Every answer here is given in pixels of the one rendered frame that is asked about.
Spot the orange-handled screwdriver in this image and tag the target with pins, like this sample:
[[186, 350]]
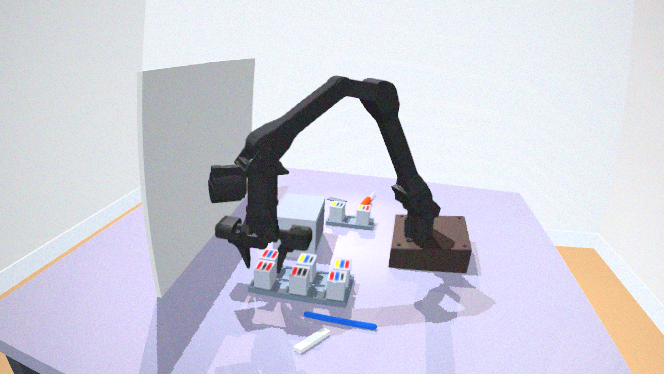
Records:
[[368, 200]]

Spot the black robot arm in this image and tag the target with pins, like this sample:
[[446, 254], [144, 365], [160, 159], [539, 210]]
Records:
[[266, 145]]

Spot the white flat panel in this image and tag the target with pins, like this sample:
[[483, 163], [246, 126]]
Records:
[[189, 117]]

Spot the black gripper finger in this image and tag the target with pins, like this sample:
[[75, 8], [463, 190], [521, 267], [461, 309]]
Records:
[[281, 257], [245, 252]]

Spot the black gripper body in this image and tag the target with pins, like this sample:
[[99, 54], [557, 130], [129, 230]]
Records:
[[296, 238]]

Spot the blue rod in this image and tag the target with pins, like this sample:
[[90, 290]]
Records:
[[341, 321]]

